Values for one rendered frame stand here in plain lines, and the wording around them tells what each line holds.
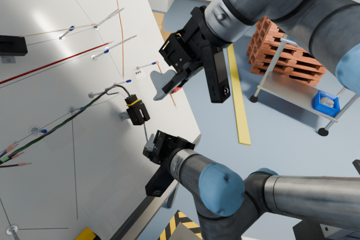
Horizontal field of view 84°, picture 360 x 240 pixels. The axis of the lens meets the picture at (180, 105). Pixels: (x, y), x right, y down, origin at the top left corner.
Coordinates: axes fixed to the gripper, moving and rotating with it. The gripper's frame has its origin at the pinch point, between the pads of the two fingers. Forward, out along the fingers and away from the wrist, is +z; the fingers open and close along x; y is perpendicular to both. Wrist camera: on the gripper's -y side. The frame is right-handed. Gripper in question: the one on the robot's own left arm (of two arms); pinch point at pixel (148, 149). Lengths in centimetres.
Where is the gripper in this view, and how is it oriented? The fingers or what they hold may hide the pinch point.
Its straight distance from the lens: 64.9
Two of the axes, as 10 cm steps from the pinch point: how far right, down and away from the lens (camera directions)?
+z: -5.0, -0.8, 8.6
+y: 3.3, -9.4, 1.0
